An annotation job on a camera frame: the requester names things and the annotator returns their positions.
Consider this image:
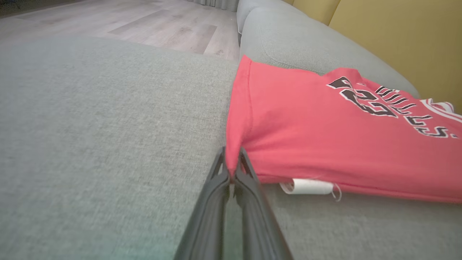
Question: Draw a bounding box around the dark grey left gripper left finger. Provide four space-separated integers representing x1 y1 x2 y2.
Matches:
173 146 231 260

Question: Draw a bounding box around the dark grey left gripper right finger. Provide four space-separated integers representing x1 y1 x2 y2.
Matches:
233 147 293 260

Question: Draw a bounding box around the red basketball jersey white trim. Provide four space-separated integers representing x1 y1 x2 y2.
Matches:
225 54 462 205

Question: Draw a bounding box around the yellow and grey sofa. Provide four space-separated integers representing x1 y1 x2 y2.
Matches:
0 35 462 260

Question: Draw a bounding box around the grey pleated curtain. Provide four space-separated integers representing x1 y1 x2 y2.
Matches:
183 0 241 12

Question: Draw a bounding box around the yellow sofa backrest cushion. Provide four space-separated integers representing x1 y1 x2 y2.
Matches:
292 0 342 26
328 0 462 113

